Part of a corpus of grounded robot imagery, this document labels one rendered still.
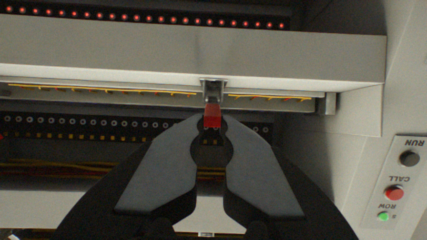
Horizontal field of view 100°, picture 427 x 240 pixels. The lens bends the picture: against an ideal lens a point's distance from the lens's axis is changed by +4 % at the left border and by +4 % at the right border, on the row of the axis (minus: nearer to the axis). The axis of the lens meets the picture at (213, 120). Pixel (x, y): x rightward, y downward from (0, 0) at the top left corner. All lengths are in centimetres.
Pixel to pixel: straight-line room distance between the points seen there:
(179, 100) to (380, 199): 26
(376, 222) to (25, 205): 42
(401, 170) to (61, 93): 41
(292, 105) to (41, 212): 34
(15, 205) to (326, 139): 40
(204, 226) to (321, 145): 19
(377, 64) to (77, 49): 28
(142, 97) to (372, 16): 27
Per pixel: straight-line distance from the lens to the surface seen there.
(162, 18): 35
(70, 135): 45
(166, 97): 24
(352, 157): 26
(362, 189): 27
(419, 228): 37
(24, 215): 33
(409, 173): 29
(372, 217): 30
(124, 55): 19
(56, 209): 31
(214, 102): 16
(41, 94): 33
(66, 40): 22
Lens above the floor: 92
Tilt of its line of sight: 18 degrees up
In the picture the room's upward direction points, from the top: 177 degrees counter-clockwise
